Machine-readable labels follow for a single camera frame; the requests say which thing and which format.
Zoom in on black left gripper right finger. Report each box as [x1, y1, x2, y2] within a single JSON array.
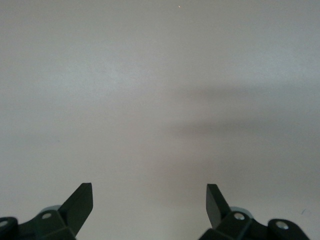
[[198, 183, 311, 240]]

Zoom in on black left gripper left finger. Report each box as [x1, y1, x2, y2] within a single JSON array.
[[0, 182, 94, 240]]

